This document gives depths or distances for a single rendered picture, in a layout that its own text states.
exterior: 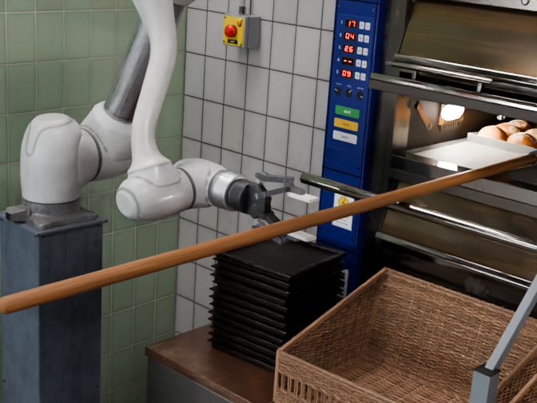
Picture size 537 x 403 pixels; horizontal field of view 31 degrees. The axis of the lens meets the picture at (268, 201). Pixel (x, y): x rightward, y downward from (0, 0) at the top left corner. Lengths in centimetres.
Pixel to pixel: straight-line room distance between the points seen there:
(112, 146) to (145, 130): 47
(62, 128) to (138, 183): 47
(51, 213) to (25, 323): 32
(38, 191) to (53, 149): 12
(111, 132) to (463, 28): 98
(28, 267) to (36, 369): 29
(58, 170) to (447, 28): 110
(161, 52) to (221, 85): 98
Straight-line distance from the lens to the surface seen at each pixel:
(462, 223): 223
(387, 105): 277
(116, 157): 265
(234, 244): 189
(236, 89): 317
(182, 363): 277
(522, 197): 257
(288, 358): 250
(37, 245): 254
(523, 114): 237
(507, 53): 255
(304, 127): 298
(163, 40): 227
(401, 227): 279
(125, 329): 347
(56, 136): 253
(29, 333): 267
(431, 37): 267
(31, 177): 256
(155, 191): 212
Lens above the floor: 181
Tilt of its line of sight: 17 degrees down
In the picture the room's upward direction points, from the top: 4 degrees clockwise
